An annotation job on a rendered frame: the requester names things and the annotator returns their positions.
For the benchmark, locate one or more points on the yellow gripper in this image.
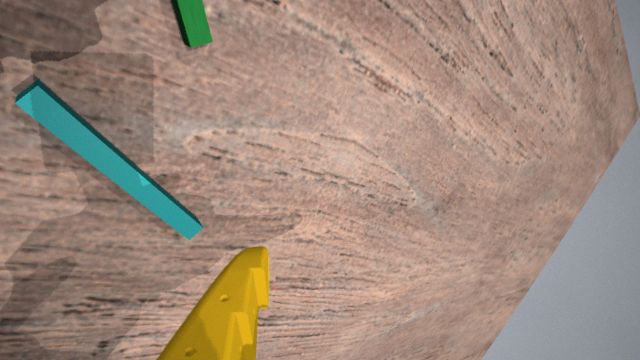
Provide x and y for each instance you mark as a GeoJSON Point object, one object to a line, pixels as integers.
{"type": "Point", "coordinates": [223, 324]}

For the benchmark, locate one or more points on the green rod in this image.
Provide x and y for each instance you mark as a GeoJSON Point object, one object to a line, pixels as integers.
{"type": "Point", "coordinates": [192, 21]}

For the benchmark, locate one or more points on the turquoise rod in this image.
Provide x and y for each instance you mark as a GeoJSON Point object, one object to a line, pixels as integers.
{"type": "Point", "coordinates": [50, 111]}

